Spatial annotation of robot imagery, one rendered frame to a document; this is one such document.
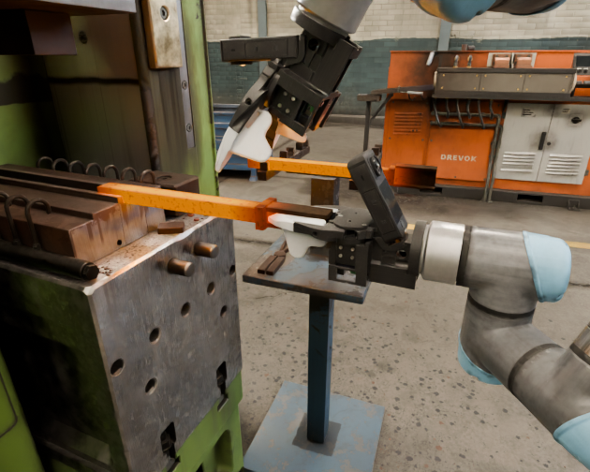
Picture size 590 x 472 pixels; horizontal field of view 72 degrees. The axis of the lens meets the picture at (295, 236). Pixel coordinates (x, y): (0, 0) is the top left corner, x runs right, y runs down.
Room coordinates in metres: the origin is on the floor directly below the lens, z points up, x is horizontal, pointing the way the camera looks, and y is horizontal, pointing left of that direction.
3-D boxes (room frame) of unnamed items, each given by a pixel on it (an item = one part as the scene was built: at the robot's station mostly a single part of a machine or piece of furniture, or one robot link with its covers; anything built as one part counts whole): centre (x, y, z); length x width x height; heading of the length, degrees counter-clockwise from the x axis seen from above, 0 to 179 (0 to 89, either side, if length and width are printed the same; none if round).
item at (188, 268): (0.63, 0.20, 0.87); 0.04 x 0.03 x 0.03; 67
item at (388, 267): (0.49, -0.11, 0.98); 0.12 x 0.08 x 0.09; 67
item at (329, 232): (0.49, -0.04, 1.00); 0.09 x 0.05 x 0.02; 70
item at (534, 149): (4.02, -1.71, 0.65); 2.10 x 1.12 x 1.30; 73
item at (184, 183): (0.82, 0.27, 0.95); 0.12 x 0.08 x 0.06; 67
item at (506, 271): (0.43, -0.25, 0.98); 0.11 x 0.08 x 0.09; 67
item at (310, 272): (1.01, -0.08, 0.71); 0.40 x 0.30 x 0.02; 160
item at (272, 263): (1.16, -0.02, 0.73); 0.60 x 0.04 x 0.01; 161
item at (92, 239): (0.71, 0.48, 0.96); 0.42 x 0.20 x 0.09; 67
